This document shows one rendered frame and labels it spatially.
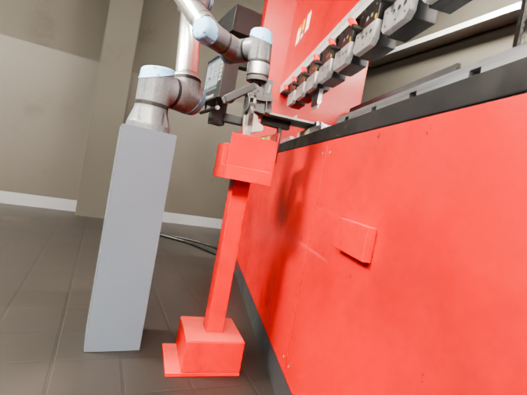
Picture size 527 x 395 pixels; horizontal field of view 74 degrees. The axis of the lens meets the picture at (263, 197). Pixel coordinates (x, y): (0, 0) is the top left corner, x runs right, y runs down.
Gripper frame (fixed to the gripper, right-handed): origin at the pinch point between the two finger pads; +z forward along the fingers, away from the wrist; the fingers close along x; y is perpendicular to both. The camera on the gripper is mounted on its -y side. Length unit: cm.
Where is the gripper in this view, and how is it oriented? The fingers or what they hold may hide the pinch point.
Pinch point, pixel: (245, 137)
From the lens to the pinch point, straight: 119.4
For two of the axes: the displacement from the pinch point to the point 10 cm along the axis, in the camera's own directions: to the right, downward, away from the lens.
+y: 9.4, 0.7, 3.3
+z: -1.0, 9.9, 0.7
